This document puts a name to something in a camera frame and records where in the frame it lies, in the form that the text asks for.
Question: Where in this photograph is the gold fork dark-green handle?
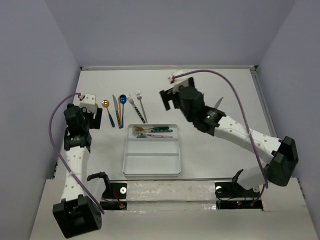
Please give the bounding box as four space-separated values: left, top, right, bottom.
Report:
132 126 170 132

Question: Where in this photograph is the orange plastic knife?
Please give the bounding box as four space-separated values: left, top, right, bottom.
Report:
117 95 122 128

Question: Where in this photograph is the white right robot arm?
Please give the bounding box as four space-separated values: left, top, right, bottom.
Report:
159 77 299 196

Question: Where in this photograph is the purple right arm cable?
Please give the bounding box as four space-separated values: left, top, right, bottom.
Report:
169 69 270 208

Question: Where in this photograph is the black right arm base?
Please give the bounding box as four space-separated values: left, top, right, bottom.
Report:
215 169 263 210

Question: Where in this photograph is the blue metallic spoon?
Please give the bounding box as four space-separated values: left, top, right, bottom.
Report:
120 94 127 128

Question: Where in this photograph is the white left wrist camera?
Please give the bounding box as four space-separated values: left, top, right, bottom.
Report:
79 94 98 115

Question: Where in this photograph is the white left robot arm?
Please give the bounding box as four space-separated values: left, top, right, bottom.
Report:
52 103 103 239

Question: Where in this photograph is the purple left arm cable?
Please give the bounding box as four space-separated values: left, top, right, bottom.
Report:
48 92 106 215

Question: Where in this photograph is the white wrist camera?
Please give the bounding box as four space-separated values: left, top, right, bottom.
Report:
79 94 98 115
168 69 189 93

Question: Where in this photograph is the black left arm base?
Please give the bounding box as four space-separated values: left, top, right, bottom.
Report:
86 172 128 211

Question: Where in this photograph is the fork with teal marbled handle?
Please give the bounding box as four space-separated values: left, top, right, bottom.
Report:
131 128 173 135

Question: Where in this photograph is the fork with dark marbled handle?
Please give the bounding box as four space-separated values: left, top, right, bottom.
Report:
126 94 146 124

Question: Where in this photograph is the all-silver fork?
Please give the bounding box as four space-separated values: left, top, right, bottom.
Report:
136 90 148 123

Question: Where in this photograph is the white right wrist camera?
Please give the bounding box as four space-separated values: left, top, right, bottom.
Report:
168 69 189 93

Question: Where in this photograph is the knife with marbled dark handle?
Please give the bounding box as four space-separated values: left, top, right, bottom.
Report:
112 95 122 129

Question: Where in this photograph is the white three-compartment tray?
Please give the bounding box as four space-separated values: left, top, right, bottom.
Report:
122 123 181 177

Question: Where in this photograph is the gold spoon dark-green handle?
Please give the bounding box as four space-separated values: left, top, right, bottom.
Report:
101 99 115 128

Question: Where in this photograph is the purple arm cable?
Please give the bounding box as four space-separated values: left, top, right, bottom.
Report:
169 69 270 208
48 92 106 215

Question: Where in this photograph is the knife with teal marbled handle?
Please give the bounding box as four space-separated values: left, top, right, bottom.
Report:
214 97 224 109

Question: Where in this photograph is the fork with pink handle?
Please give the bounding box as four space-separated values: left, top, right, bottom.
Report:
132 132 174 139

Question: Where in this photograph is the teal plastic fork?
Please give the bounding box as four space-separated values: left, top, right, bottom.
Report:
136 135 148 139

